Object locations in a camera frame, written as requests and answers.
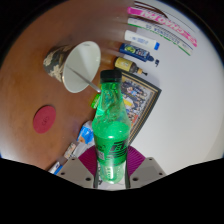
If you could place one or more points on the small green block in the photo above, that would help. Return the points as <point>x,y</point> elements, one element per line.
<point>96,100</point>

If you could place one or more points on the green plastic drink bottle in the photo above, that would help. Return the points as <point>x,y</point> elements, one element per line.
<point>111,136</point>

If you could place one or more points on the long white green box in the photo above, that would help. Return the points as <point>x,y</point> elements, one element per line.
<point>156,31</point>

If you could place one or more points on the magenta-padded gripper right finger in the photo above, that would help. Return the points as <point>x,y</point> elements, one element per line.
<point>146,170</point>

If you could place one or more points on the yellow brown pump bottle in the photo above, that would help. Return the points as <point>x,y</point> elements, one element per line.
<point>126,65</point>

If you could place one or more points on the blue tissue pack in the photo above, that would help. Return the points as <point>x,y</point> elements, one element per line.
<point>86,133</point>

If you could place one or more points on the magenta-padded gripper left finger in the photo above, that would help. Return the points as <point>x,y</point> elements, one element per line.
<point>74,170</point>

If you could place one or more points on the long pink box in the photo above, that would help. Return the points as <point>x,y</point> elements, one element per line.
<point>160,21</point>

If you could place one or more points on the flat round red coaster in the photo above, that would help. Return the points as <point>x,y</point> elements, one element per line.
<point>44,119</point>

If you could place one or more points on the camouflage paper cup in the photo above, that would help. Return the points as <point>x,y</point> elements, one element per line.
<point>81,65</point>

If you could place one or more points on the framed group photo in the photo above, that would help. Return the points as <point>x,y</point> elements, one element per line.
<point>140,100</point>

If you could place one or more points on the white bottle with blue cap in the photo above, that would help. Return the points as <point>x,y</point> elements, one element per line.
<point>140,39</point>

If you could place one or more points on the dark blue pump bottle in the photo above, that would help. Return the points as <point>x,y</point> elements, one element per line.
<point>135,52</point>

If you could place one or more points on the small patterned snack pack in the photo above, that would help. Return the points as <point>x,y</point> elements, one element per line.
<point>70,150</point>

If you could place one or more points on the thin grey stirring stick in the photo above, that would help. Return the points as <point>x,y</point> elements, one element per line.
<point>83,79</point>

